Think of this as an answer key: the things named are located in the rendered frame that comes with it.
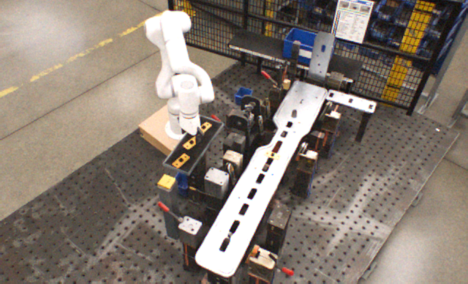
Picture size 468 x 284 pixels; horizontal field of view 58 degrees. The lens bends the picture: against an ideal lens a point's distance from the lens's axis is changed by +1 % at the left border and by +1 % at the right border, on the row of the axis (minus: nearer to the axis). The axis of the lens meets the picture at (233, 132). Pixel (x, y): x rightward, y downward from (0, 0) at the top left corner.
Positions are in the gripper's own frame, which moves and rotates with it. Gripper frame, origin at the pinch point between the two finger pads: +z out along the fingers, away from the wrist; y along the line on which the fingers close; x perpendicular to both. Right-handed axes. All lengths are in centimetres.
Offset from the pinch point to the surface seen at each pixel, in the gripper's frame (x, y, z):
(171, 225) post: -26.2, 10.0, 36.9
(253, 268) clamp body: -23, 59, 21
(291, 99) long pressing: 76, 8, 21
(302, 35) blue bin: 122, -18, 9
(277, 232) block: -2, 56, 23
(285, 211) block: 7, 53, 18
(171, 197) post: -25.5, 12.2, 12.0
